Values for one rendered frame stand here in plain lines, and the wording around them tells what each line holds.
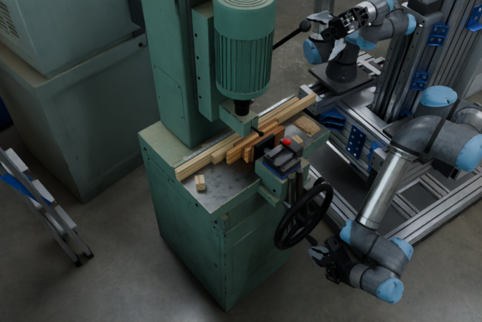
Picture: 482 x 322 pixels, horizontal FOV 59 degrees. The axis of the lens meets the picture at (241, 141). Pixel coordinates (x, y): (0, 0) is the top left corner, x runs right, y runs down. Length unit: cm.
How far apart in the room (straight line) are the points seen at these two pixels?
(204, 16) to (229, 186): 57
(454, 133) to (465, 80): 86
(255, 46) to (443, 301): 171
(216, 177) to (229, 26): 56
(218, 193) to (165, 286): 95
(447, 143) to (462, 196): 127
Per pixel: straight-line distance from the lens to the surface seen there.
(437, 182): 261
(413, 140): 136
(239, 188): 147
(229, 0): 120
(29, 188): 193
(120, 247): 246
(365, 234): 143
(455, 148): 135
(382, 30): 165
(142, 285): 233
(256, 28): 119
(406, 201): 245
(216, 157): 152
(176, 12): 135
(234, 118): 147
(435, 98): 175
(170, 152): 173
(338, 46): 144
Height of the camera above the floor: 207
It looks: 46 degrees down
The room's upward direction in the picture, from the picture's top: 1 degrees clockwise
